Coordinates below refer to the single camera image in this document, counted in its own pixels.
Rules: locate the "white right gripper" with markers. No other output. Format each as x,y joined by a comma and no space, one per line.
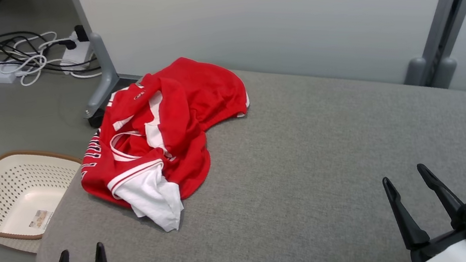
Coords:
454,252

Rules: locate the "red basketball jersey white trim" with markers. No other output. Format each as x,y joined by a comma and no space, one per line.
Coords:
99,181

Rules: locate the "red shorts white stripe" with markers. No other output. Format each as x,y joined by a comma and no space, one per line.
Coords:
208,88

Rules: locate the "cream perforated laundry basket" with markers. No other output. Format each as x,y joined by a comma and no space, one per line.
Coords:
17,200

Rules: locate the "grey curved partition leg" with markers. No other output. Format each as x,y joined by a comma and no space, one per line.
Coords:
106,71

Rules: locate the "white power strip with plugs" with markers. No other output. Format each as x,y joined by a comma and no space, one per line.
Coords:
78,54

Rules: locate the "black power plug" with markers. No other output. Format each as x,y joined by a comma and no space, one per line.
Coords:
81,33
67,44

